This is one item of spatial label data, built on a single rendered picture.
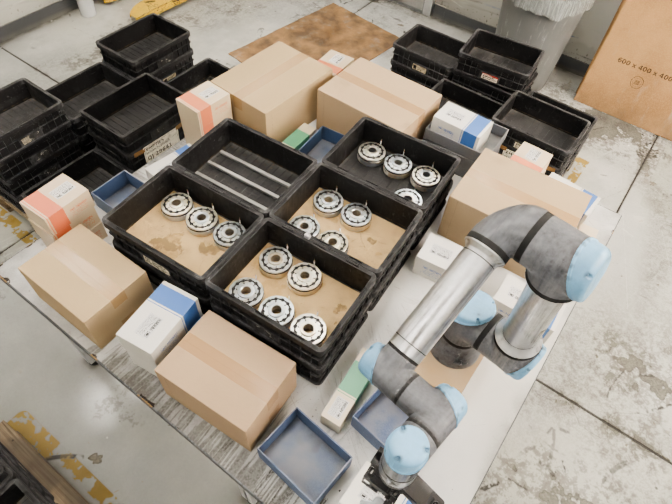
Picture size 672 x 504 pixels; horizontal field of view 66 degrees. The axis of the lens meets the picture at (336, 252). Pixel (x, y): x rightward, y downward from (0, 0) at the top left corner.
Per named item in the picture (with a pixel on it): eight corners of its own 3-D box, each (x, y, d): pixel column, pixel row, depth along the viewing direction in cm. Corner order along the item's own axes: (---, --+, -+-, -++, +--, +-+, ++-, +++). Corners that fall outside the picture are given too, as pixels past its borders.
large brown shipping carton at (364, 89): (432, 134, 224) (442, 94, 208) (394, 171, 208) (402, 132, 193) (356, 96, 237) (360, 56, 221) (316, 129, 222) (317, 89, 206)
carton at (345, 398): (361, 356, 159) (363, 347, 154) (378, 365, 157) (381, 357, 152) (320, 422, 146) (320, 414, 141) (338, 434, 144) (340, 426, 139)
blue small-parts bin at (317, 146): (321, 138, 218) (322, 125, 212) (352, 152, 214) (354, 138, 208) (295, 166, 207) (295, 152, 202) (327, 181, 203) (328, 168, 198)
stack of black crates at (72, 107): (117, 112, 306) (99, 60, 279) (153, 134, 296) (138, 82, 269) (58, 147, 285) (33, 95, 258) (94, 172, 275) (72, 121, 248)
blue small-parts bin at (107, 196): (166, 207, 190) (162, 194, 185) (134, 232, 183) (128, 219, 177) (129, 182, 197) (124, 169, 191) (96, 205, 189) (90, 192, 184)
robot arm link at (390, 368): (502, 173, 103) (347, 367, 102) (551, 202, 98) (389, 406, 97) (503, 195, 113) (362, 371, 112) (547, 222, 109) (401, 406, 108)
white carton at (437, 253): (478, 272, 180) (485, 256, 173) (466, 297, 174) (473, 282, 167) (425, 248, 186) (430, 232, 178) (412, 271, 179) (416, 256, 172)
